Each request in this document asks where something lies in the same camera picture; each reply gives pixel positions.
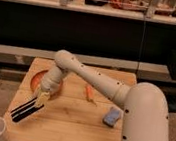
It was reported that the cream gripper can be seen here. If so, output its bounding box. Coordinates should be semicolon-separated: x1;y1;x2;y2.
11;88;51;123

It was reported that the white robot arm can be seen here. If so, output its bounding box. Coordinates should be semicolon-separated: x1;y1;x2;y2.
10;49;169;141

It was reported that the orange ceramic bowl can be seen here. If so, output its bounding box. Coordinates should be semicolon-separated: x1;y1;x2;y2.
30;70;63;95

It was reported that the blue eraser sponge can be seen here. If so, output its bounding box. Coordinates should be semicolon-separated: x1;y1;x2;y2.
102;108;121;128

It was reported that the wooden table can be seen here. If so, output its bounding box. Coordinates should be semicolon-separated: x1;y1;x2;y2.
0;53;140;141

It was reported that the orange carrot toy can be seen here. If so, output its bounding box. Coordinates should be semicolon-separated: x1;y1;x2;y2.
85;84;96;106

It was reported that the metal shelf rail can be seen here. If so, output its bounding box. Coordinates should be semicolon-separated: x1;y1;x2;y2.
0;37;176;93

